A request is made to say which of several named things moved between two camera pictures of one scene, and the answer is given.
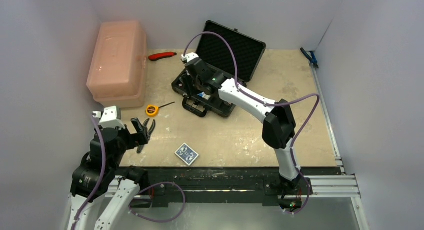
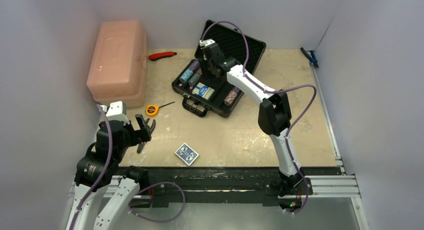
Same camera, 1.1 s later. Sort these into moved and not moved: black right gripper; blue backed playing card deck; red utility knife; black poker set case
Moved: black right gripper
Not moved: black poker set case; blue backed playing card deck; red utility knife
